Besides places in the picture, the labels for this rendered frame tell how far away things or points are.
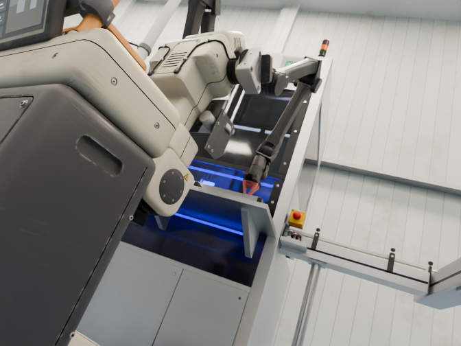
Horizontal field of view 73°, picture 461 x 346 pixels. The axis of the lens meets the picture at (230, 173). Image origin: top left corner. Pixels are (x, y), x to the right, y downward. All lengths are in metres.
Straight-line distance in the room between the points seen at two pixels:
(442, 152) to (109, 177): 5.03
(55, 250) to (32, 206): 0.08
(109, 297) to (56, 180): 1.35
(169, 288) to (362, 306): 3.04
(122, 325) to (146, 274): 0.25
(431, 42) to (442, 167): 2.42
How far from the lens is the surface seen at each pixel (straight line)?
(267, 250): 1.59
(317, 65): 1.48
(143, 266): 1.77
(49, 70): 0.60
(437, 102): 5.82
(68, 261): 0.56
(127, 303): 1.77
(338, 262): 1.69
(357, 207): 4.64
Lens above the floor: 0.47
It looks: 22 degrees up
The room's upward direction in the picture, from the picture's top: 22 degrees clockwise
